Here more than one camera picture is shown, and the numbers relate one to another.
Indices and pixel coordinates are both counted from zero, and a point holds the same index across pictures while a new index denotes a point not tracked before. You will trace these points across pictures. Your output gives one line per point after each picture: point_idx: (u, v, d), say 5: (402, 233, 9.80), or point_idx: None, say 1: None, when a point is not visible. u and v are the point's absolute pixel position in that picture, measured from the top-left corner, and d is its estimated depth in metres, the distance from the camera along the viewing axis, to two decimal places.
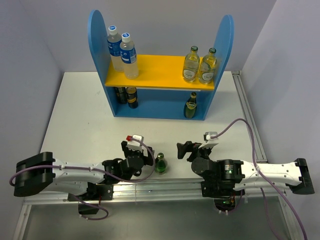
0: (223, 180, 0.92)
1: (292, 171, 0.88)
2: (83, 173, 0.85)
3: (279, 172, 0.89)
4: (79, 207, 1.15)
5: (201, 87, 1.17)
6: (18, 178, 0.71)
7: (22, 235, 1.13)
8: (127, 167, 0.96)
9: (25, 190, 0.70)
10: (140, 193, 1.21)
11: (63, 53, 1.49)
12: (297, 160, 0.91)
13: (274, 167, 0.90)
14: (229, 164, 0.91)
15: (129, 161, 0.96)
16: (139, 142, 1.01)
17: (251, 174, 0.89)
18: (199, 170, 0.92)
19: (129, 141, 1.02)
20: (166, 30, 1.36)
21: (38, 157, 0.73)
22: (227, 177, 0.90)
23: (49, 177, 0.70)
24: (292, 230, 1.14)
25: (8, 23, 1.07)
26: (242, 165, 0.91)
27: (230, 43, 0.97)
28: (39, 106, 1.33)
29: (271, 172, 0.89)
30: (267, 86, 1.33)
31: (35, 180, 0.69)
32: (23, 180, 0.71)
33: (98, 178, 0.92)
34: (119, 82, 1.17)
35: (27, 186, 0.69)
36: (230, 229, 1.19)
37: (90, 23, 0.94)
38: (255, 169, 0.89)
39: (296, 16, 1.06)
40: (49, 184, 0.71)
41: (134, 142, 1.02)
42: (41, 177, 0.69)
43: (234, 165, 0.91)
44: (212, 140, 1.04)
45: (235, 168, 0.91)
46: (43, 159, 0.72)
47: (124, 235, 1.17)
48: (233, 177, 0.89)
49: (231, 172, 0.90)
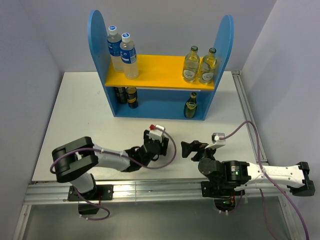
0: (228, 181, 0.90)
1: (295, 174, 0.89)
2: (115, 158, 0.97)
3: (283, 174, 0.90)
4: (79, 207, 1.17)
5: (201, 87, 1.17)
6: (60, 163, 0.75)
7: (22, 236, 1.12)
8: (145, 151, 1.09)
9: (70, 174, 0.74)
10: (140, 193, 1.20)
11: (63, 53, 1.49)
12: (300, 163, 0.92)
13: (278, 170, 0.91)
14: (235, 166, 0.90)
15: (146, 146, 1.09)
16: (161, 131, 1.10)
17: (257, 175, 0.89)
18: (207, 171, 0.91)
19: (152, 130, 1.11)
20: (166, 30, 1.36)
21: (80, 141, 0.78)
22: (233, 178, 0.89)
23: (94, 159, 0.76)
24: (292, 230, 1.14)
25: (8, 22, 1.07)
26: (248, 166, 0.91)
27: (230, 43, 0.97)
28: (39, 106, 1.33)
29: (276, 174, 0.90)
30: (267, 86, 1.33)
31: (84, 160, 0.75)
32: (67, 165, 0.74)
33: (124, 164, 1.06)
34: (119, 82, 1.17)
35: (73, 167, 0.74)
36: (231, 230, 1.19)
37: (90, 23, 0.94)
38: (261, 171, 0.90)
39: (296, 16, 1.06)
40: (94, 166, 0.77)
41: (157, 131, 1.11)
42: (88, 159, 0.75)
43: (240, 166, 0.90)
44: (220, 141, 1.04)
45: (241, 169, 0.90)
46: (84, 143, 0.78)
47: (124, 235, 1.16)
48: (239, 179, 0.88)
49: (238, 173, 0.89)
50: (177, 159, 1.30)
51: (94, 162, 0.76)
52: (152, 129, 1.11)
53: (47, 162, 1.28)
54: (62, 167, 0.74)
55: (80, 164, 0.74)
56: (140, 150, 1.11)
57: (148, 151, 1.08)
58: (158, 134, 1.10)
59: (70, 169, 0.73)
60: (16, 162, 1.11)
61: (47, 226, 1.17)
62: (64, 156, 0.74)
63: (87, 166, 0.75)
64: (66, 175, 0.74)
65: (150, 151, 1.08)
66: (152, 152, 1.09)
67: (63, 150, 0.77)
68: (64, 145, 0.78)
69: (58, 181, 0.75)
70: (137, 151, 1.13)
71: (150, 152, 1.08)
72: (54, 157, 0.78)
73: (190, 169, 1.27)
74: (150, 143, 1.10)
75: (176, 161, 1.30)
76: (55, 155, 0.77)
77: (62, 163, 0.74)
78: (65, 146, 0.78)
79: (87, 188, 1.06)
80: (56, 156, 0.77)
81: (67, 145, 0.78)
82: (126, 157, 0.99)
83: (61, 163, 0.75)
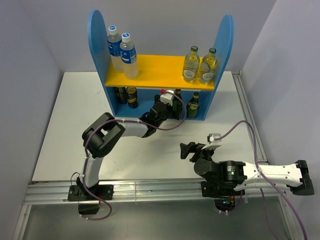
0: (225, 181, 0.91)
1: (293, 173, 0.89)
2: (133, 125, 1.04)
3: (280, 173, 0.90)
4: (79, 207, 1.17)
5: (201, 87, 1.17)
6: (93, 140, 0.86)
7: (22, 236, 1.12)
8: (155, 112, 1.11)
9: (105, 146, 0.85)
10: (140, 193, 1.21)
11: (63, 52, 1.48)
12: (298, 161, 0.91)
13: (275, 169, 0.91)
14: (231, 166, 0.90)
15: (155, 107, 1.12)
16: (172, 95, 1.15)
17: (253, 175, 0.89)
18: (202, 171, 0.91)
19: (163, 94, 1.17)
20: (165, 30, 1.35)
21: (102, 117, 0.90)
22: (229, 178, 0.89)
23: (120, 127, 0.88)
24: (292, 230, 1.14)
25: (8, 22, 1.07)
26: (243, 166, 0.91)
27: (230, 43, 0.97)
28: (39, 106, 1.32)
29: (273, 173, 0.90)
30: (267, 86, 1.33)
31: (113, 130, 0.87)
32: (100, 140, 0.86)
33: (144, 129, 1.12)
34: (119, 82, 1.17)
35: (106, 139, 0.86)
36: (230, 230, 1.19)
37: (90, 23, 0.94)
38: (257, 170, 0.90)
39: (296, 16, 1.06)
40: (121, 134, 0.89)
41: (167, 95, 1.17)
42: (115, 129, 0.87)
43: (236, 166, 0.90)
44: (215, 142, 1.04)
45: (238, 169, 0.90)
46: (106, 118, 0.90)
47: (124, 235, 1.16)
48: (235, 179, 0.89)
49: (234, 173, 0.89)
50: (176, 159, 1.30)
51: (121, 131, 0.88)
52: (163, 93, 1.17)
53: (47, 162, 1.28)
54: (97, 142, 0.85)
55: (111, 135, 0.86)
56: (150, 114, 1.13)
57: (158, 112, 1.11)
58: (169, 97, 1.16)
59: (105, 140, 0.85)
60: (15, 162, 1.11)
61: (47, 226, 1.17)
62: (95, 131, 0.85)
63: (118, 134, 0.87)
64: (103, 147, 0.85)
65: (160, 111, 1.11)
66: (162, 111, 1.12)
67: (91, 130, 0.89)
68: (91, 126, 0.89)
69: (99, 155, 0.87)
70: (148, 116, 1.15)
71: (160, 113, 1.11)
72: (86, 138, 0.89)
73: (190, 169, 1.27)
74: (158, 104, 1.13)
75: (176, 161, 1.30)
76: (86, 135, 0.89)
77: (95, 140, 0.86)
78: (92, 126, 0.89)
79: (96, 180, 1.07)
80: (86, 136, 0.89)
81: (93, 125, 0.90)
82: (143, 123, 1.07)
83: (93, 140, 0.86)
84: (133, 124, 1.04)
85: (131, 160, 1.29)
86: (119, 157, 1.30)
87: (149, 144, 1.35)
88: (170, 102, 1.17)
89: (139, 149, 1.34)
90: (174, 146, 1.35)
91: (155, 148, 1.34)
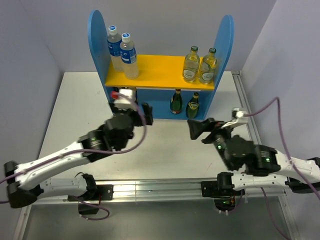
0: (256, 169, 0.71)
1: (314, 169, 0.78)
2: (53, 165, 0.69)
3: (305, 168, 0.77)
4: (79, 207, 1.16)
5: (201, 87, 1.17)
6: None
7: (22, 235, 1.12)
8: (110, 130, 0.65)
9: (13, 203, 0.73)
10: (140, 193, 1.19)
11: (62, 52, 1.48)
12: (315, 158, 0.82)
13: (299, 163, 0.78)
14: (266, 151, 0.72)
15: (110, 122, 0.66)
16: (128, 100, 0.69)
17: (285, 166, 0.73)
18: (239, 154, 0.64)
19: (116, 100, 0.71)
20: (165, 30, 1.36)
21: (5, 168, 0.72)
22: (262, 165, 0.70)
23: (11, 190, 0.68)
24: (292, 230, 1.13)
25: (8, 22, 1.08)
26: (276, 153, 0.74)
27: (230, 43, 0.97)
28: (39, 106, 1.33)
29: (299, 167, 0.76)
30: (267, 86, 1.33)
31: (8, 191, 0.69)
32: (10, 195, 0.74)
33: (78, 161, 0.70)
34: (118, 82, 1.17)
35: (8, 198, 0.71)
36: (231, 229, 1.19)
37: (90, 23, 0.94)
38: (289, 161, 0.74)
39: (296, 15, 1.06)
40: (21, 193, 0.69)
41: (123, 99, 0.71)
42: (8, 191, 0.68)
43: (269, 151, 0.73)
44: (243, 119, 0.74)
45: (270, 156, 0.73)
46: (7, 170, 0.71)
47: (125, 235, 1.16)
48: (269, 167, 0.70)
49: (268, 159, 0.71)
50: (176, 159, 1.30)
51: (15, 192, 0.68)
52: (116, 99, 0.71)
53: None
54: None
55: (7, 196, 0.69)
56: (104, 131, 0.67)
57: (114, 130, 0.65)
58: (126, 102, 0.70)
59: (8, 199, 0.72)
60: (15, 162, 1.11)
61: (47, 226, 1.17)
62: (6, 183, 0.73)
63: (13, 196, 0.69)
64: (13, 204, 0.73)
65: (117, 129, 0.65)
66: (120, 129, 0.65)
67: None
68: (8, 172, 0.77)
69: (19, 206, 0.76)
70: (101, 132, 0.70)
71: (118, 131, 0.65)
72: None
73: (190, 169, 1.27)
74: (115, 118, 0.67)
75: (176, 161, 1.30)
76: None
77: None
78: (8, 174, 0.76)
79: (78, 185, 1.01)
80: None
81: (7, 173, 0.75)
82: (68, 155, 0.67)
83: None
84: (50, 165, 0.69)
85: (131, 160, 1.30)
86: (119, 157, 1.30)
87: (149, 144, 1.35)
88: (131, 108, 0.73)
89: (139, 149, 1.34)
90: (174, 146, 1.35)
91: (155, 148, 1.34)
